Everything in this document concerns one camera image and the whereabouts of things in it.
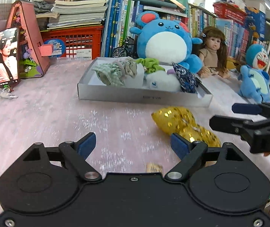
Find purple fluffy plush toy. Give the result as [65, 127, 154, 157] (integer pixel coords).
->
[167, 69, 175, 74]

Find blue dolphin plush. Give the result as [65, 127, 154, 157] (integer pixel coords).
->
[238, 65, 270, 103]

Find red plastic crate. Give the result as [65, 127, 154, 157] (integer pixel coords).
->
[41, 25, 103, 59]

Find brown haired baby doll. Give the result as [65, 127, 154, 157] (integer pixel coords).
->
[198, 26, 229, 79]

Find Doraemon plush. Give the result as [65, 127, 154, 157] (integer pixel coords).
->
[245, 44, 269, 70]

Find pink wooden triangle house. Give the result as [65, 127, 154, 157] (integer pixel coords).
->
[5, 1, 53, 79]

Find yellow sequin pouch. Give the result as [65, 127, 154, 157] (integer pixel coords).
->
[151, 107, 221, 148]

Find red plastic basket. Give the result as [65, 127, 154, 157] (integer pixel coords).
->
[213, 2, 247, 25]

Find green fabric scrunchie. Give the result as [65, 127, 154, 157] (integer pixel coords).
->
[135, 58, 165, 74]

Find dark blue patterned scrunchie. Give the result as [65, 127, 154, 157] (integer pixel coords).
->
[172, 63, 198, 93]

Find miniature bicycle model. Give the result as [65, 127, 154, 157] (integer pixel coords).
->
[112, 36, 136, 58]

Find smartphone with lit screen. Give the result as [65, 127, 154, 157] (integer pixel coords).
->
[0, 27, 19, 88]

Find keyring lanyard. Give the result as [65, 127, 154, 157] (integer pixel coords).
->
[0, 85, 19, 100]

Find stack of books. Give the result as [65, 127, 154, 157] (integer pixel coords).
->
[31, 0, 109, 30]

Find blue cardboard box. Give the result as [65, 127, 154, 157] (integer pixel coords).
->
[244, 5, 266, 41]

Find row of upright books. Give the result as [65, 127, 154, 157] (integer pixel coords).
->
[101, 0, 257, 57]

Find grey cloth pile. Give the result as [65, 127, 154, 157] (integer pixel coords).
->
[15, 0, 53, 14]

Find big blue round plush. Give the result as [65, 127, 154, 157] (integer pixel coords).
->
[129, 11, 203, 74]

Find pale pink knitted sock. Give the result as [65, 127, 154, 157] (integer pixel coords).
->
[113, 57, 138, 79]

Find green checkered scrunchie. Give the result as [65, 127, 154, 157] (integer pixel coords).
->
[92, 63, 126, 87]

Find white cardboard box tray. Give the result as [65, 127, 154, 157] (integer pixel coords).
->
[77, 58, 213, 108]

